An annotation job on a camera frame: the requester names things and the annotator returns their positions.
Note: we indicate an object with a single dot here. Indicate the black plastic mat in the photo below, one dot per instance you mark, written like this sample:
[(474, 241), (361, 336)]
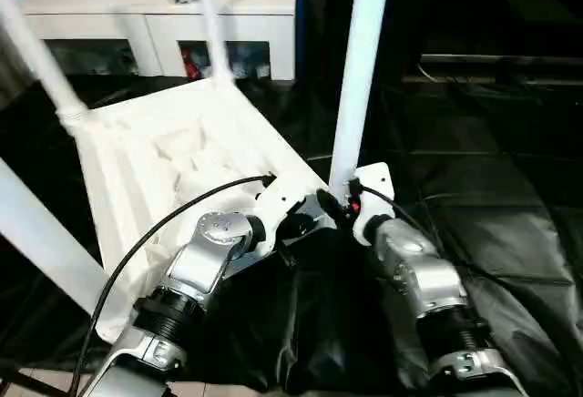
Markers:
[(478, 187)]

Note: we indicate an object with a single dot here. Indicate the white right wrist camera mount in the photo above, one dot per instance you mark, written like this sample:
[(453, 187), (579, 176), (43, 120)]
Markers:
[(375, 183)]

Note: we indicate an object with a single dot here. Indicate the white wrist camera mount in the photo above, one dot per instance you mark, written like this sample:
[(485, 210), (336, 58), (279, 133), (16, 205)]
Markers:
[(375, 183), (278, 196)]

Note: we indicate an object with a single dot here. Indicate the white cabinet with glass doors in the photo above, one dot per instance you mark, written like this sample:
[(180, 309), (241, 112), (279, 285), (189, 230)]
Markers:
[(255, 19)]

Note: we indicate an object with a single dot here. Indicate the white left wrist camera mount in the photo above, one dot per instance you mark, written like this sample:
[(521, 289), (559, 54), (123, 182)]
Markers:
[(278, 196)]

